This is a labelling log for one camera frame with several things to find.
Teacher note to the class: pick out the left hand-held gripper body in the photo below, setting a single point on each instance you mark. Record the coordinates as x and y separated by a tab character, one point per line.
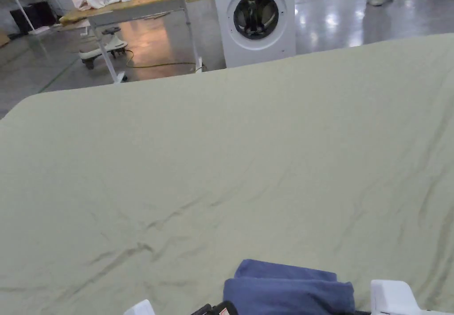
140	308

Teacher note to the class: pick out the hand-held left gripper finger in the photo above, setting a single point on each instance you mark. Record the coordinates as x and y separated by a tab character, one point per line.
220	309

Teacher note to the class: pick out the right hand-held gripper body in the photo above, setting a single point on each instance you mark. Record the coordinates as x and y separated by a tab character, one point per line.
390	297

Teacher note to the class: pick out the dark blue garment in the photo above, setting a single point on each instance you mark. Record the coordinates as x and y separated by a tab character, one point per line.
283	292

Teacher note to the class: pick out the bed with pale green sheet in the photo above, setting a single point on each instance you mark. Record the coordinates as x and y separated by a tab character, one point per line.
227	159

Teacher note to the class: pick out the white wheeled scooter base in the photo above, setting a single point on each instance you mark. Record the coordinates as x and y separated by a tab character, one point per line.
106	45

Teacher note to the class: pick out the white washing machine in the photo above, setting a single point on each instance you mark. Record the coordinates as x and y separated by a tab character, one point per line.
255	20

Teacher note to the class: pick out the black box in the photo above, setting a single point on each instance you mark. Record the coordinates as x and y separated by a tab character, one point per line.
33	17

